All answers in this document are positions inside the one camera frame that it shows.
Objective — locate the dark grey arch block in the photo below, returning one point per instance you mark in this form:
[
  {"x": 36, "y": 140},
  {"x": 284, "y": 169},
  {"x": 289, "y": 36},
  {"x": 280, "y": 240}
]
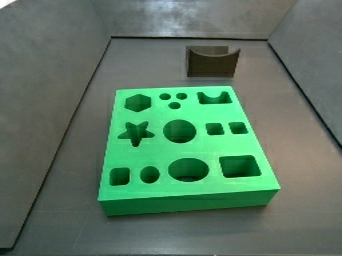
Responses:
[{"x": 210, "y": 61}]

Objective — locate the green shape sorter block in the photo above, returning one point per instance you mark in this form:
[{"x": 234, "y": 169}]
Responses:
[{"x": 182, "y": 153}]

